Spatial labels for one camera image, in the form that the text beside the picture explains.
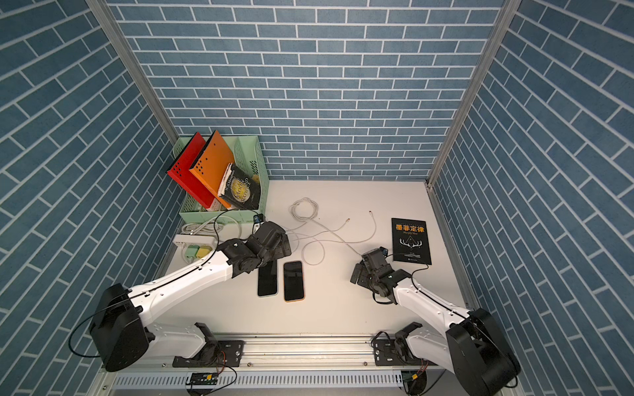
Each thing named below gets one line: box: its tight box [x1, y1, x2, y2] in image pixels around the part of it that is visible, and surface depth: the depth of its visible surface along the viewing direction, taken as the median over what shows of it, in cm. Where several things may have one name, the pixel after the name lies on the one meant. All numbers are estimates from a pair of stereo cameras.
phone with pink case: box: [283, 260, 305, 302], surface depth 89 cm
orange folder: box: [188, 130, 236, 210], surface depth 93 cm
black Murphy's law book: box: [391, 217, 432, 265], surface depth 101 cm
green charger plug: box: [184, 245, 200, 259], surface depth 96 cm
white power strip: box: [172, 234, 218, 252], surface depth 98 cm
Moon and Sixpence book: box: [217, 162, 261, 210], surface depth 99 cm
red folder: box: [166, 132, 216, 209], surface depth 90 cm
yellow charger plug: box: [196, 245, 213, 259], surface depth 96 cm
